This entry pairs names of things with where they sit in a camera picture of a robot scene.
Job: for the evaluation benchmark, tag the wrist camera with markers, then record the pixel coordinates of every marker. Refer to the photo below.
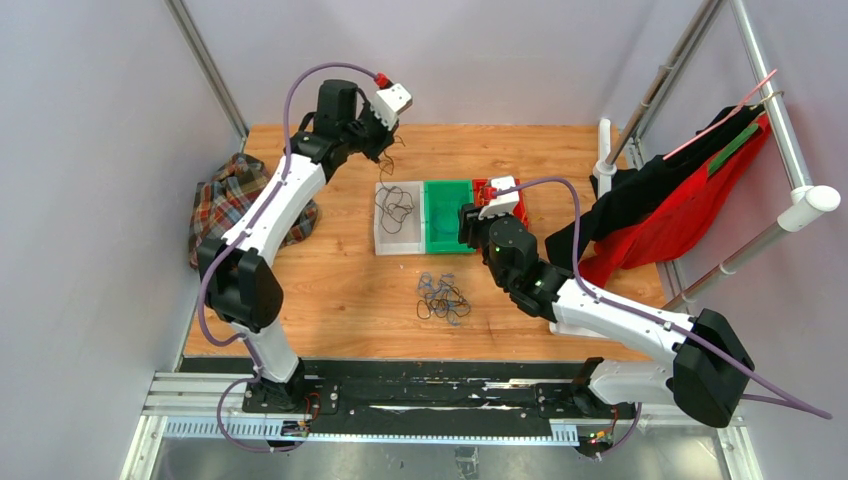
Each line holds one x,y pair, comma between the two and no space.
388,104
499,196

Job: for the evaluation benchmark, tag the pink hanger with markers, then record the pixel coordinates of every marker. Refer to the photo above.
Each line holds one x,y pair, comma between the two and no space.
735,109

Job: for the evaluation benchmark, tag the red plastic bin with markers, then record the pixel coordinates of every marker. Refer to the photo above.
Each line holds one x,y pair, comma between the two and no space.
520,205

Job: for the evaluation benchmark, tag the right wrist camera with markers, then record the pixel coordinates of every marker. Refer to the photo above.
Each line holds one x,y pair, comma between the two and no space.
499,196

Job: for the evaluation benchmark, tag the red garment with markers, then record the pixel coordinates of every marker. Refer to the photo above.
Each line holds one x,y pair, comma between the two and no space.
683,218

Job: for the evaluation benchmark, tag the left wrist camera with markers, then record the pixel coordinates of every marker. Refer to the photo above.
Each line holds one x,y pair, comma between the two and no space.
388,104

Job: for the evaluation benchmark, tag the white plastic bin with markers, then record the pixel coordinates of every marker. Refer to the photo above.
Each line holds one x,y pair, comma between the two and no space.
398,218

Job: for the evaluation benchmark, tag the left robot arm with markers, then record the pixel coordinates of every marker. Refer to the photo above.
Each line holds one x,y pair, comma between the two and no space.
236,269

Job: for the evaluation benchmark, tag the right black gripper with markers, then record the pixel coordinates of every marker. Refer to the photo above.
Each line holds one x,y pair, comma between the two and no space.
470,224

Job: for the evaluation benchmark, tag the black garment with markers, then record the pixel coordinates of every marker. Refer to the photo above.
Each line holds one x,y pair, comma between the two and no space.
636,193

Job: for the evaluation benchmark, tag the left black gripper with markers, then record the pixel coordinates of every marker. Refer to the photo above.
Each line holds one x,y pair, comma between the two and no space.
386,138

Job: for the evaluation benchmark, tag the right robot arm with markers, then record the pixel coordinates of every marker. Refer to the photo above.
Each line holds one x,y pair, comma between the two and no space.
695,359

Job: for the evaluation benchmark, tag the plaid cloth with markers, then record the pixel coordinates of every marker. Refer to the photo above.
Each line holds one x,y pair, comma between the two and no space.
220,202

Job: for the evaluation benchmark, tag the green plastic bin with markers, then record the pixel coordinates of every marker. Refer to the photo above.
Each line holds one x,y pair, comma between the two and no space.
443,200

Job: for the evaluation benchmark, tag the metal clothes rack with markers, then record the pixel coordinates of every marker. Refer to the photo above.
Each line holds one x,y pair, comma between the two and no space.
808,200

